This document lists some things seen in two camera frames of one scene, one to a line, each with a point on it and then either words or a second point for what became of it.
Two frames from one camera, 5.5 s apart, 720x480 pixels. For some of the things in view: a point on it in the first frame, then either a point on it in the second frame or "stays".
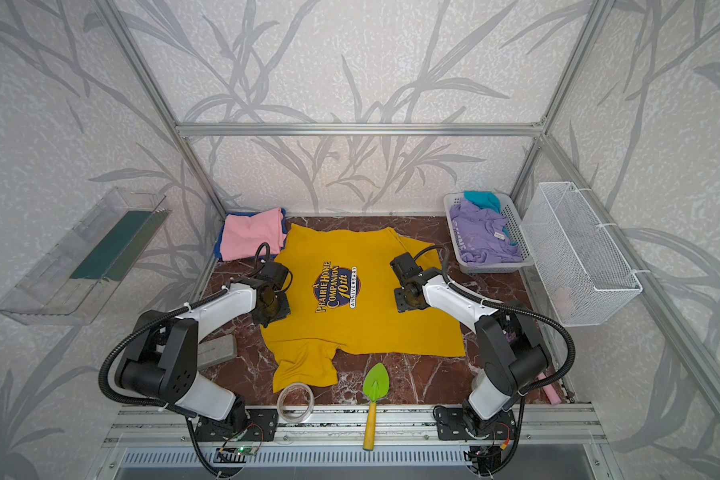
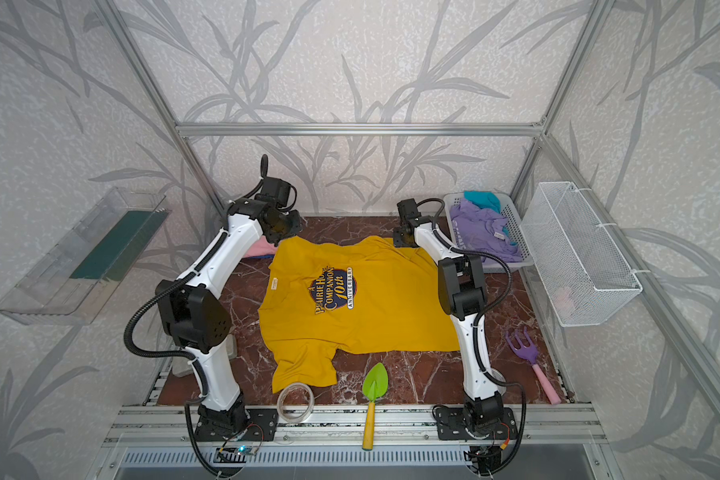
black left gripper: [270, 309] -> [289, 225]
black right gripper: [408, 300] -> [403, 237]
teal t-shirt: [483, 199] stays
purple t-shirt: [481, 236] stays
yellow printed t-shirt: [343, 295] stays
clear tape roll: [281, 397] stays
